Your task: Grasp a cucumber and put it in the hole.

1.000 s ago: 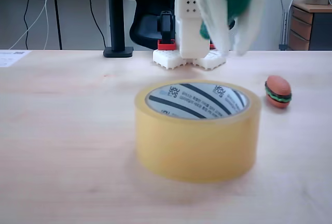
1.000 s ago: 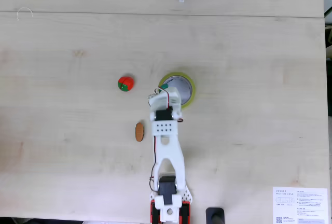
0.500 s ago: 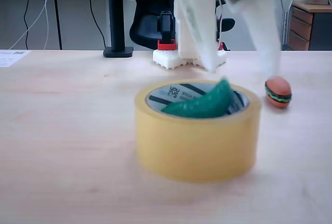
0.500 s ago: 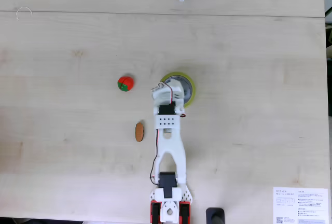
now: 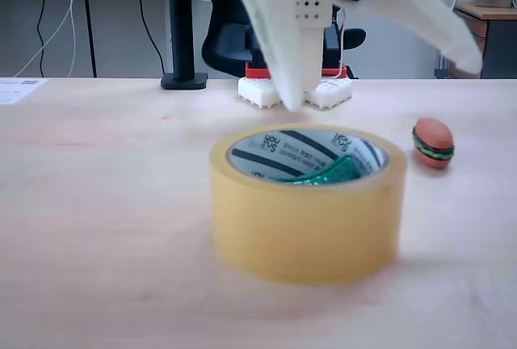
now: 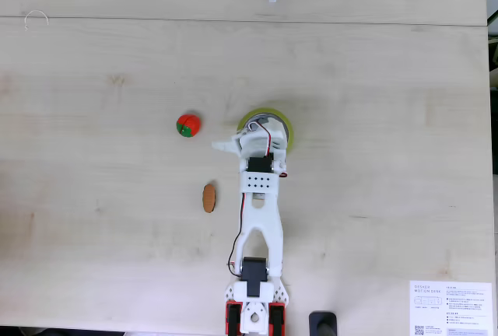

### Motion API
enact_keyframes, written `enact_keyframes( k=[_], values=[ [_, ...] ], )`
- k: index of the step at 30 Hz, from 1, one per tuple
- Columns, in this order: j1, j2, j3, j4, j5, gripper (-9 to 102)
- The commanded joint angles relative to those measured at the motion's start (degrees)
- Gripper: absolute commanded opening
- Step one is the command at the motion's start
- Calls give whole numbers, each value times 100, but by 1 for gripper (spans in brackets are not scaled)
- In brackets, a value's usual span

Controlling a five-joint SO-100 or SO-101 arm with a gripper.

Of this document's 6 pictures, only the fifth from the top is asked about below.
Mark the toy hamburger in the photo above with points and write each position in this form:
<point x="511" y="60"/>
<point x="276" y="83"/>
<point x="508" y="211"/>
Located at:
<point x="434" y="143"/>

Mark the background desk with black legs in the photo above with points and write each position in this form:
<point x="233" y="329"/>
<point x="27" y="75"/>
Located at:
<point x="89" y="22"/>

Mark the white printed paper sheet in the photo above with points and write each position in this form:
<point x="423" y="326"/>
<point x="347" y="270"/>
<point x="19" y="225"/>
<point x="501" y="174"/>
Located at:
<point x="16" y="90"/>

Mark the green toy cucumber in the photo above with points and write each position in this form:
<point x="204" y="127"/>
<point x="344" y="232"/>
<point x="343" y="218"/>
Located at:
<point x="331" y="173"/>

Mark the red black table clamp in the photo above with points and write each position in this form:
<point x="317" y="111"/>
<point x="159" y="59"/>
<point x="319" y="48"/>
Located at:
<point x="334" y="71"/>
<point x="256" y="70"/>

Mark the yellow tape roll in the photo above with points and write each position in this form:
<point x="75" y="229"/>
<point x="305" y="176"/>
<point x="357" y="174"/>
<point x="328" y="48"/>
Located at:
<point x="307" y="236"/>

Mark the black office chair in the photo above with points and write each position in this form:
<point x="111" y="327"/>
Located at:
<point x="220" y="48"/>

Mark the brown drawer cabinet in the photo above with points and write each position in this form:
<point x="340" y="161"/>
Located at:
<point x="501" y="50"/>

